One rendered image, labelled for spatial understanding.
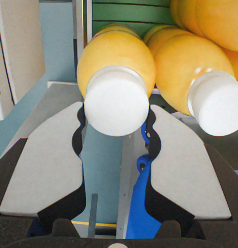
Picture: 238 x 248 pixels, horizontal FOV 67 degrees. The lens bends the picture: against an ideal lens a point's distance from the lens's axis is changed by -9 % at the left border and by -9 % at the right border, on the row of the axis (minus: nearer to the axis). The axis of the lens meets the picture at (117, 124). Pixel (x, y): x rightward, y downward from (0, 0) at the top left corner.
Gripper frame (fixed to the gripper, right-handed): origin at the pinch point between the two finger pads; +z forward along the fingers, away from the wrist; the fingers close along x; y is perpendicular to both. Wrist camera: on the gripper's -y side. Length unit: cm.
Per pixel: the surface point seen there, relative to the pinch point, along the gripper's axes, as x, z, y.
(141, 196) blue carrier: 3.5, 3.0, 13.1
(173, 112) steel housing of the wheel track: 9.1, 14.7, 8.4
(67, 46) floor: -29, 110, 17
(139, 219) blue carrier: 3.0, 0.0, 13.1
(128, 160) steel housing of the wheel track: 3.8, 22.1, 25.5
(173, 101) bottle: 4.7, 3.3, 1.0
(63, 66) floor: -32, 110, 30
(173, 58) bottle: 4.5, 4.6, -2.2
